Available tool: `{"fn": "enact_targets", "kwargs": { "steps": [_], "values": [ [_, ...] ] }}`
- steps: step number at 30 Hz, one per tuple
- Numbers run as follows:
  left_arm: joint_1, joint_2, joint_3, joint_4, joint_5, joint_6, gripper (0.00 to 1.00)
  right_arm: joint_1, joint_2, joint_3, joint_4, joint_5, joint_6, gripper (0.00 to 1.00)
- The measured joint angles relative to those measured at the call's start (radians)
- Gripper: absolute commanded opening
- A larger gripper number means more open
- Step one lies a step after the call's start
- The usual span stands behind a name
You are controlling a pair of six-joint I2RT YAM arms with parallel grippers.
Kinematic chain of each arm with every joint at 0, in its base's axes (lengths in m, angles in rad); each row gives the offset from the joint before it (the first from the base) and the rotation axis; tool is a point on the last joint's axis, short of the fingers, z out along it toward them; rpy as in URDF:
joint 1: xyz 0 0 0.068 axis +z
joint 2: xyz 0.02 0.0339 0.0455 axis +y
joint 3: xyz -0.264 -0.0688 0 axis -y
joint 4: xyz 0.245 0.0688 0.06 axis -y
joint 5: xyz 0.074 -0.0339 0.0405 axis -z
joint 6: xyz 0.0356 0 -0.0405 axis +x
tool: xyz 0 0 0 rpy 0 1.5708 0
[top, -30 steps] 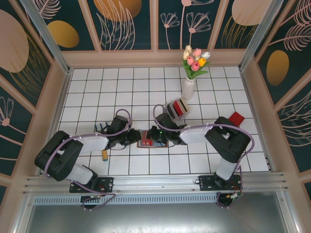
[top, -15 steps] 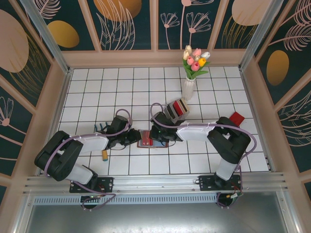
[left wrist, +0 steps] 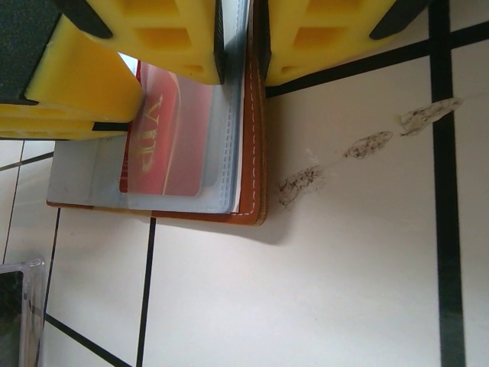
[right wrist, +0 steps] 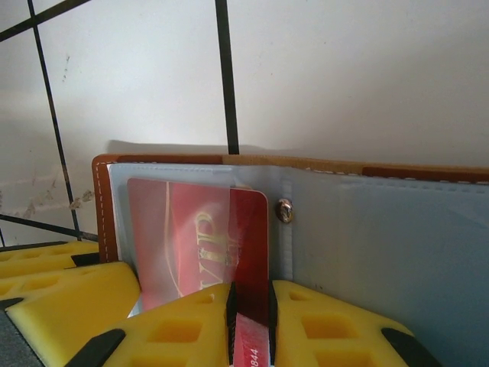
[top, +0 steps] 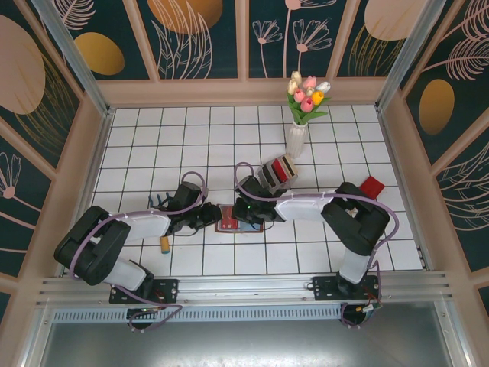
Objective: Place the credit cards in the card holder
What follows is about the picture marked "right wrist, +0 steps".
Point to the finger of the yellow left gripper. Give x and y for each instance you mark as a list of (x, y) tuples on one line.
[(84, 302), (34, 264)]

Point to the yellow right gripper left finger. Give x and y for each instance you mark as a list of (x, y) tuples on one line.
[(183, 336)]

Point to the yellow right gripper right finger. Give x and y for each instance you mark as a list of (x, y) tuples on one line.
[(324, 336)]

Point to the red VIP card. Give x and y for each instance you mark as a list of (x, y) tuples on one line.
[(172, 229)]

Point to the brown leather card holder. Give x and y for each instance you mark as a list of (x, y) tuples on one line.
[(382, 237)]

